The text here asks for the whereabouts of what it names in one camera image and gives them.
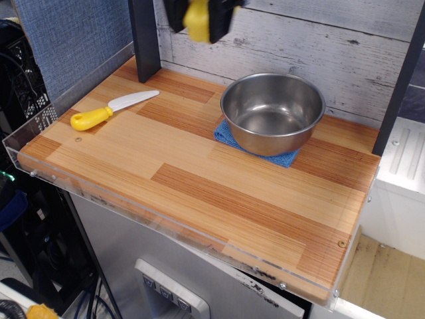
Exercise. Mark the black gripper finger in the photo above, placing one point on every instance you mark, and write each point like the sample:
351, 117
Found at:
220, 17
175, 10

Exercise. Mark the yellow toy capsicum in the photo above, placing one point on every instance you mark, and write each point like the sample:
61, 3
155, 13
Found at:
196, 20

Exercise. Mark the stainless steel pot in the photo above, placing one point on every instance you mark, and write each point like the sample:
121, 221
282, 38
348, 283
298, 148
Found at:
271, 114

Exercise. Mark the blue folded cloth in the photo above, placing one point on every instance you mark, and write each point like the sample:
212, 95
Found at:
223, 135

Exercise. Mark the black plastic crate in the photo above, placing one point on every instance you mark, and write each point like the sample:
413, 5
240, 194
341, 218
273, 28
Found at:
23, 93

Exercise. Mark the clear acrylic table guard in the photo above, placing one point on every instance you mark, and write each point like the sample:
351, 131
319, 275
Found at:
161, 166

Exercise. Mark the dark grey left post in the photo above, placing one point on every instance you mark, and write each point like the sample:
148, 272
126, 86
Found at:
145, 41

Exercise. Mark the dark grey post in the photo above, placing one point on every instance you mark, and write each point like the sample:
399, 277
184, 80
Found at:
403, 80
145, 41

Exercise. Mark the yellow-handled toy knife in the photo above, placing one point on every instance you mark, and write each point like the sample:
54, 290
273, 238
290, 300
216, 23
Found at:
86, 120

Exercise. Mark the dark grey right post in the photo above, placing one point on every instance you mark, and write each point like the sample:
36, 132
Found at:
403, 80

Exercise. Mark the silver cabinet with handle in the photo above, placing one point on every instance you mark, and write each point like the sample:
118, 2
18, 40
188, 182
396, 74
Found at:
146, 271

